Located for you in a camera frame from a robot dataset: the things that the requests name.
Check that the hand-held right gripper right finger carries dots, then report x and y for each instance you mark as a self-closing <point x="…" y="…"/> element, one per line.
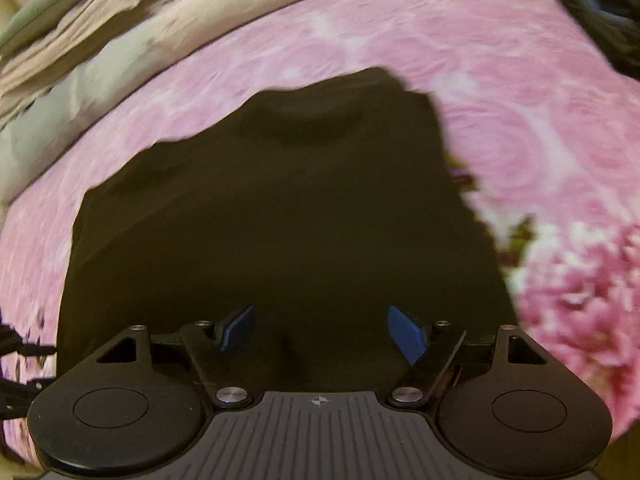
<point x="407" y="334"/>

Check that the grey-green cloth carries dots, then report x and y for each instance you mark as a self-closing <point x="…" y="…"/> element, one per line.
<point x="45" y="12"/>

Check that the pink floral blanket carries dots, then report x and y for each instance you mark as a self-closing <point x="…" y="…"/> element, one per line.
<point x="525" y="110"/>

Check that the cream pillow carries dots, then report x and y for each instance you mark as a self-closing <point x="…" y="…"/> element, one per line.
<point x="90" y="85"/>

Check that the folded beige cloth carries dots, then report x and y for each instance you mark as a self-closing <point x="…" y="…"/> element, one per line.
<point x="65" y="45"/>

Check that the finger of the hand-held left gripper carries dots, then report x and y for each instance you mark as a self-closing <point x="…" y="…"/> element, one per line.
<point x="25" y="342"/>
<point x="20" y="397"/>

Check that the black t-shirt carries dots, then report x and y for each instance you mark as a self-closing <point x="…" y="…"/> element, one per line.
<point x="290" y="220"/>

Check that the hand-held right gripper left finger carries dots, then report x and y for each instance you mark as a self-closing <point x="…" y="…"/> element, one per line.
<point x="239" y="326"/>

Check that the dark blue cloth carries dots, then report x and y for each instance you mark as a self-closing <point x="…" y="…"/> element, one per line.
<point x="607" y="15"/>

